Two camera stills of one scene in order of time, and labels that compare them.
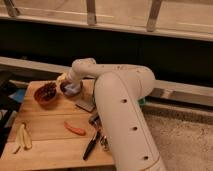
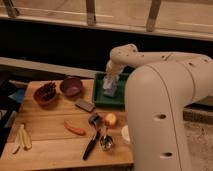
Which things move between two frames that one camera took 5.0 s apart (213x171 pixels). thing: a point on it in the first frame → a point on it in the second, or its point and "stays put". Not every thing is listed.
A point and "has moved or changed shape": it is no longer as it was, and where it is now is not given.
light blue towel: [72, 88] has moved or changed shape
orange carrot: [79, 131] stays put
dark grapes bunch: [47, 91] stays put
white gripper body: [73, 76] → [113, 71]
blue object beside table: [19, 95] stays put
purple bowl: [71, 88] stays put
